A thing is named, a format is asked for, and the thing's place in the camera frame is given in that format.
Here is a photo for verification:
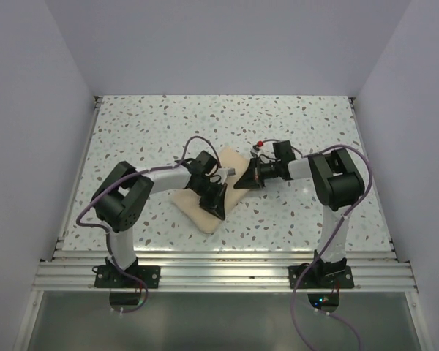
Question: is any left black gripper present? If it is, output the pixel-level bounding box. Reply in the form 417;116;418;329
191;178;226;219

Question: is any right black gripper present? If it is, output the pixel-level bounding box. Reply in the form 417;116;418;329
235;157;281;190

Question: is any beige cloth mat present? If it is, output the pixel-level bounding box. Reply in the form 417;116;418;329
170;146;249;234

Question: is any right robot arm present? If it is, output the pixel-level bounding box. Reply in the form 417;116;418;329
234;139;373;287

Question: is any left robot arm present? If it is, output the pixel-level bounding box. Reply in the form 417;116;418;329
90;151;236;287

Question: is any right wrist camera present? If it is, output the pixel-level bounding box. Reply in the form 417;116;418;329
250;140;264;157

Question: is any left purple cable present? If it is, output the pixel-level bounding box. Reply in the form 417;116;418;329
75;135;213;312

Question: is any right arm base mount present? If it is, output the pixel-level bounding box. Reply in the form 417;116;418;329
288;258;355;289

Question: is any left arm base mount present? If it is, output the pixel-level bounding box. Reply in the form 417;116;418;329
92;258;161;289

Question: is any aluminium rail frame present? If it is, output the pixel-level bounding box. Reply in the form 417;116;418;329
15;95;433;350

